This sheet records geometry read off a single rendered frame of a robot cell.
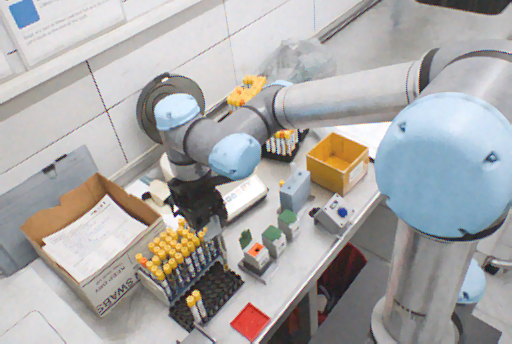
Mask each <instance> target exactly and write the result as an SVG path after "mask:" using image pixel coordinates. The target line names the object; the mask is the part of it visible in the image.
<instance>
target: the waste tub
mask: <svg viewBox="0 0 512 344"><path fill-rule="evenodd" d="M370 148H371V147H367V146H365V145H363V144H362V143H359V142H356V141H354V140H352V139H350V138H346V137H345V136H342V135H340V134H339V133H335V132H333V131H331V133H329V134H328V135H327V136H326V137H325V138H323V139H322V140H321V141H320V142H318V144H317V145H316V146H314V147H313V148H312V149H311V150H310V151H308V152H307V153H306V154H305V156H306V168H307V171H309V172H310V181H311V182H313V183H316V184H318V185H319V186H321V187H324V188H326V189H327V190H329V191H330V192H333V193H335V194H338V195H339V196H341V197H344V196H345V195H346V194H347V193H348V192H349V191H350V190H351V189H352V188H353V187H354V186H355V185H356V184H357V183H358V182H359V181H360V180H361V179H362V178H363V177H364V176H365V174H367V168H368V158H369V149H370Z"/></svg>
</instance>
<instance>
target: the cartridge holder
mask: <svg viewBox="0 0 512 344"><path fill-rule="evenodd" d="M237 265H238V267H239V268H242V269H243V270H245V271H246V272H248V273H250V274H251V275H252V276H254V277H256V278H258V279H259V280H260V281H263V282H264V283H266V284H267V283H268V281H269V280H270V279H271V278H272V277H273V275H274V274H275V273H276V272H277V270H278V269H279V265H277V264H276V263H273V259H272V258H271V257H270V256H269V259H268V261H267V262H266V263H264V266H263V267H262V268H260V269H258V268H255V267H254V266H252V265H251V264H250V263H247V262H246V261H245V258H244V257H243V258H242V260H241V261H240V262H239V263H237Z"/></svg>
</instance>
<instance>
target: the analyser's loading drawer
mask: <svg viewBox="0 0 512 344"><path fill-rule="evenodd" d="M193 324H194V326H195V328H194V329H193V330H192V332H191V333H190V334H189V335H188V336H187V337H186V338H185V339H184V340H183V341H182V342H180V341H179V340H176V343H177V344H219V343H218V340H217V339H216V338H215V336H212V335H211V334H210V332H209V331H206V329H205V328H204V327H201V325H200V324H198V323H197V322H196V321H195V322H193Z"/></svg>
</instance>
